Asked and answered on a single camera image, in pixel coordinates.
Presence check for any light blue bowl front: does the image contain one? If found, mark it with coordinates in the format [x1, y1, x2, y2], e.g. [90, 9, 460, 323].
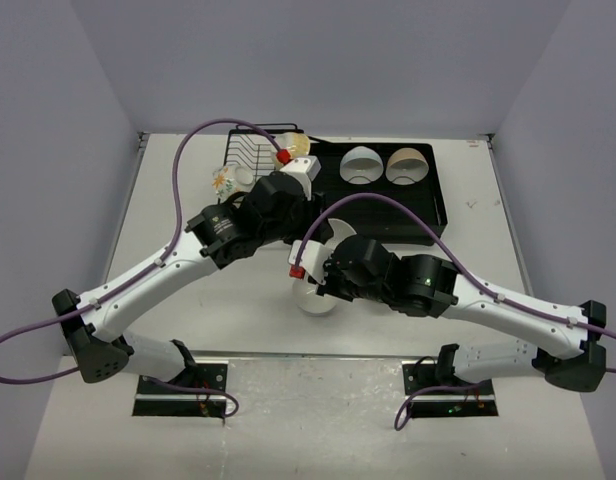
[292, 279, 337, 316]

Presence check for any light blue bowl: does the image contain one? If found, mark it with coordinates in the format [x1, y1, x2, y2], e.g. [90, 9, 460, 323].
[325, 218, 357, 250]
[339, 146, 384, 185]
[292, 279, 337, 316]

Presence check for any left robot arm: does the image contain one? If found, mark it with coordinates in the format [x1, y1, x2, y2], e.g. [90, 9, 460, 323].
[52, 173, 325, 393]

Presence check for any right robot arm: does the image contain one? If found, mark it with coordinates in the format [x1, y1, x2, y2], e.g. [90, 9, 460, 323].
[302, 235, 606, 393]

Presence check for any black drain tray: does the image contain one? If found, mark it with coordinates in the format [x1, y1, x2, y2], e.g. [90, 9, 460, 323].
[310, 141, 448, 246]

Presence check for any floral orange green bowl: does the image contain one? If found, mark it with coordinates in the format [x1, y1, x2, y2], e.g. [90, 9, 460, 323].
[212, 164, 255, 201]

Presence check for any yellow dotted white bowl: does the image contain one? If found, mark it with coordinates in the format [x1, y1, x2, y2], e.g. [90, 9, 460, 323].
[273, 132, 310, 165]

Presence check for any light blue bowl back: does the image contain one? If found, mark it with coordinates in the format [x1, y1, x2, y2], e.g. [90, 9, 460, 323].
[339, 146, 384, 185]

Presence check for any beige bowl back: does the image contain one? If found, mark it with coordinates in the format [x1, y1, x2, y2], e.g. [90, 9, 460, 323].
[385, 148, 429, 186]

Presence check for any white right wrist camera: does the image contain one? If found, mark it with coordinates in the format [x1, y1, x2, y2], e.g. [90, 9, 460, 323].
[288, 240, 333, 285]

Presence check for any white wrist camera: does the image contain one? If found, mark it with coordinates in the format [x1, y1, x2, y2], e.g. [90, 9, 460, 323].
[288, 240, 333, 285]
[281, 156, 321, 198]

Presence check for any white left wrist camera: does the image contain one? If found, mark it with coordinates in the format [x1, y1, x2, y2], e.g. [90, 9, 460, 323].
[281, 156, 321, 198]

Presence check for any black wire dish rack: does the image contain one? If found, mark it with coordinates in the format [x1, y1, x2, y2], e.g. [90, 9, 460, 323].
[224, 123, 332, 179]

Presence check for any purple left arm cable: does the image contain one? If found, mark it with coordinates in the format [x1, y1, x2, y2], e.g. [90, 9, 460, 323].
[0, 117, 292, 384]

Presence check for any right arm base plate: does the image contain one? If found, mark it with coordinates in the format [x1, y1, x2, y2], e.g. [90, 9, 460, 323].
[402, 361, 499, 419]

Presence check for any aluminium table edge rail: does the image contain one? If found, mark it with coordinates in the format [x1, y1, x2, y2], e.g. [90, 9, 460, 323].
[121, 131, 150, 222]

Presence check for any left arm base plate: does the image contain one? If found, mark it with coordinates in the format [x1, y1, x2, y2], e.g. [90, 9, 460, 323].
[132, 362, 234, 419]

